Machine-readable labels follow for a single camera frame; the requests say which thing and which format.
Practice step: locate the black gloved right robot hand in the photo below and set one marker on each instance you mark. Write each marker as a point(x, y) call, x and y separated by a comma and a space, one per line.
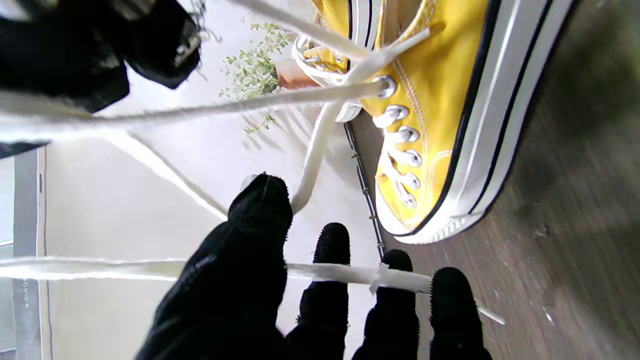
point(75, 50)

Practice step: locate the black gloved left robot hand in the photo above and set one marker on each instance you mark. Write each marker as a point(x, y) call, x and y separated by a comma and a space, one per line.
point(225, 290)

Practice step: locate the orange sneaker with laces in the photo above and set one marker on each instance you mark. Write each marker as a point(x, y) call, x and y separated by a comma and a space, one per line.
point(250, 105)

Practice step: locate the green plant in terracotta pot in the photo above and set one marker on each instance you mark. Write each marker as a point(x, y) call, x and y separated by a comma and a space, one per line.
point(255, 70)

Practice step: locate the yellow canvas sneaker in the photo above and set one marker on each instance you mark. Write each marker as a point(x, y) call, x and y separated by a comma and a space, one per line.
point(325, 55)
point(450, 100)

